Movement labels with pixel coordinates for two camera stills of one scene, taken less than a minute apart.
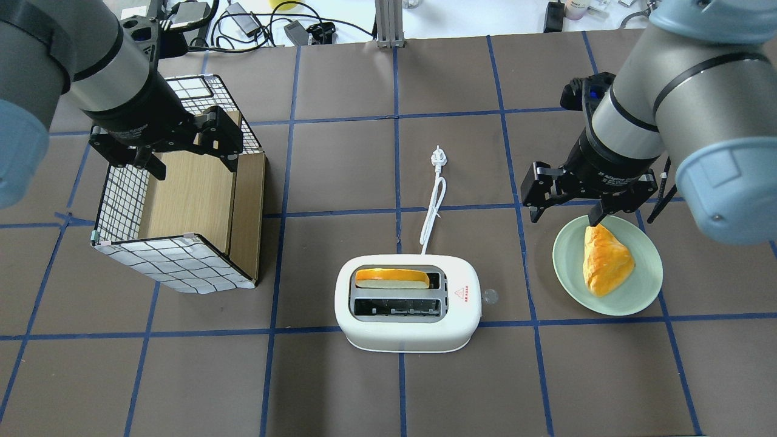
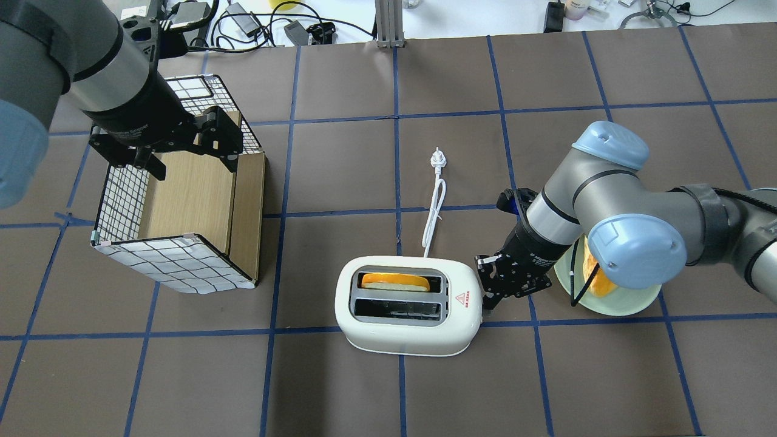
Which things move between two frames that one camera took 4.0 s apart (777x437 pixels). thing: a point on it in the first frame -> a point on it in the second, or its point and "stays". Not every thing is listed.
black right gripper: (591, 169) -> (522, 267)
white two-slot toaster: (408, 303) stays
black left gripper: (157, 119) stays
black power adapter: (553, 22) stays
